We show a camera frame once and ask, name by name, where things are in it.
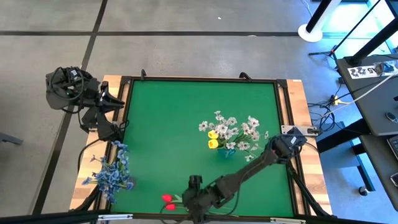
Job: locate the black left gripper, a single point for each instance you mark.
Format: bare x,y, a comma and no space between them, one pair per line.
102,99

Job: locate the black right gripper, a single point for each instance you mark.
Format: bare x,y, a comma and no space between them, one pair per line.
200,202

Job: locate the blue artificial flower bunch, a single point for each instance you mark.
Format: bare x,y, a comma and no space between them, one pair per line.
121,154
109,179

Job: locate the translucent glass vase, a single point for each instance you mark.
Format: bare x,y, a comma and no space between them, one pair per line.
132,182

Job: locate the blue textured glass vase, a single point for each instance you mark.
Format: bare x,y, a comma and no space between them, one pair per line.
226,153

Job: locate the yellow artificial tulip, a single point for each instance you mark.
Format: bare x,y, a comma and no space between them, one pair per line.
213,144
213,134

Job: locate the white artificial flower bunch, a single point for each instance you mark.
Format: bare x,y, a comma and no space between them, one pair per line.
222,128
252,122

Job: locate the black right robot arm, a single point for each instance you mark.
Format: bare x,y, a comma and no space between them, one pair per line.
248,169

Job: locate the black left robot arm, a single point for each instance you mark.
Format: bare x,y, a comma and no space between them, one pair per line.
68,84

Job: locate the green table mat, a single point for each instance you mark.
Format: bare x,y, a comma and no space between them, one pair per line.
174,124

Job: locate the grey chair base leg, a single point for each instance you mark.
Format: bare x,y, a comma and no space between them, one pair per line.
11,138

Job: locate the black rig beam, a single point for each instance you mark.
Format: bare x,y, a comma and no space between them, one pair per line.
46,217

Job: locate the silver metal mounting plate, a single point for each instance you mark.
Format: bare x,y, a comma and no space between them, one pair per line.
298,130

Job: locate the black desk leg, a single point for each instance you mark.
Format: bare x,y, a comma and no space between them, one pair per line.
342,137

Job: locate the black caster wheel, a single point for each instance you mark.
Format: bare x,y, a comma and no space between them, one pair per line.
363,190

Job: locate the blue grey desk leg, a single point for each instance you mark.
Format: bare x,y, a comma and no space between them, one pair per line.
362,171

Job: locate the yellow plug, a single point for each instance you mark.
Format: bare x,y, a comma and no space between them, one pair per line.
336,100

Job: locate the dark grey desk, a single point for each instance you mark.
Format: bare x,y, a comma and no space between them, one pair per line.
379,168

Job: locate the white tower fan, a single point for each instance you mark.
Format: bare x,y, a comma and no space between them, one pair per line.
311,34

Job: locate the black phone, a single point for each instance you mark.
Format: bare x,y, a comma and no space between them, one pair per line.
395,179

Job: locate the thin black stand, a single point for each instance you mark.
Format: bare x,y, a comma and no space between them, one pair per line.
333,51

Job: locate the black desk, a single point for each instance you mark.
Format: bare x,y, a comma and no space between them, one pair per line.
373,102

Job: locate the black keyboard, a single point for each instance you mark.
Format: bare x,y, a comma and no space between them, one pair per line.
393,143

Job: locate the black computer mouse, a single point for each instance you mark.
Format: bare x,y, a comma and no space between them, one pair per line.
391,117

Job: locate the white paper label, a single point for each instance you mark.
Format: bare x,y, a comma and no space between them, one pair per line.
370,71

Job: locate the black frame clamp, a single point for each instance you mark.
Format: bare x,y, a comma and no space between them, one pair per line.
245,76
143,74

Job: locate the silver aluminium bracket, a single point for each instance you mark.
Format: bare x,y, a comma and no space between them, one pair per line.
287,220
115,217

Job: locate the black table frame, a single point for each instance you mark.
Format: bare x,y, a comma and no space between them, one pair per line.
202,78

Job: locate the thick black post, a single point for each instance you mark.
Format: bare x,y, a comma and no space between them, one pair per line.
373,42

